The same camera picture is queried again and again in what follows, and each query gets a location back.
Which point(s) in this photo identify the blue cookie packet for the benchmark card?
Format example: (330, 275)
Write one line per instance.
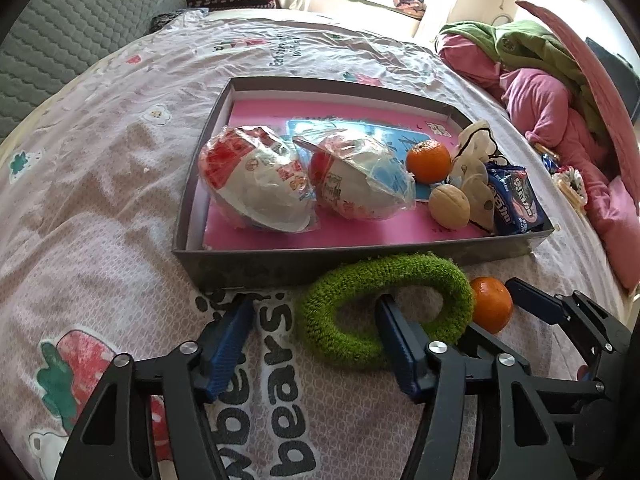
(515, 200)

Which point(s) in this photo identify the blue snack wrapper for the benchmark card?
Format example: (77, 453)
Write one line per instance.
(550, 161)

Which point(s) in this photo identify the walnut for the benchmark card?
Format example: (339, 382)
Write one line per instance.
(449, 206)

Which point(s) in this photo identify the black flat screen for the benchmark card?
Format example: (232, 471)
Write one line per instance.
(612, 75)

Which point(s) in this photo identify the grey quilted headboard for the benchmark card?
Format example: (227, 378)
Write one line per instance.
(60, 20)

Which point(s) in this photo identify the green garment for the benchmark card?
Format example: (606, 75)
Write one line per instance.
(530, 45)

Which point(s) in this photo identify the egg toy blue side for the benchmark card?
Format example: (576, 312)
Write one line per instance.
(360, 177)

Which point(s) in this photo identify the dark floral cloth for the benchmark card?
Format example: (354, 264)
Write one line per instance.
(165, 19)

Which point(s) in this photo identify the patterned snack bag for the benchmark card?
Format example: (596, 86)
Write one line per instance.
(571, 187)

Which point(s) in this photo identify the wrapped egg toy red white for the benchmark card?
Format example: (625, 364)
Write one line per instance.
(255, 180)

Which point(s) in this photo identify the printed strawberry bear bed sheet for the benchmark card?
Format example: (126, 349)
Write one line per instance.
(100, 210)

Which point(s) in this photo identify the orange tangerine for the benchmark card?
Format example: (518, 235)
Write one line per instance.
(428, 161)
(492, 305)

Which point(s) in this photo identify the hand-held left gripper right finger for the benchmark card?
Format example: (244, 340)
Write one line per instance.
(396, 347)

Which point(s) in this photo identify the folded patterned cloth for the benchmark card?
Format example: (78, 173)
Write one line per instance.
(409, 6)

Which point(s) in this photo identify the dusty pink round cushion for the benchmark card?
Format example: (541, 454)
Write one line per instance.
(590, 75)

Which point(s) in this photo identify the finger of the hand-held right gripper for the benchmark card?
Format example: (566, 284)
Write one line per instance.
(476, 338)
(537, 305)

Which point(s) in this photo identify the shallow grey cardboard box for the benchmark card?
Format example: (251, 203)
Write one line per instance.
(275, 265)

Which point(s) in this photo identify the pink quilt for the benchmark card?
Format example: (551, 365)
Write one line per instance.
(545, 105)

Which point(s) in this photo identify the pink book blue panel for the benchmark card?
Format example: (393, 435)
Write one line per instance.
(260, 112)

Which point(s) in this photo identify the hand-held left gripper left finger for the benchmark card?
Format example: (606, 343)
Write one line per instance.
(227, 346)

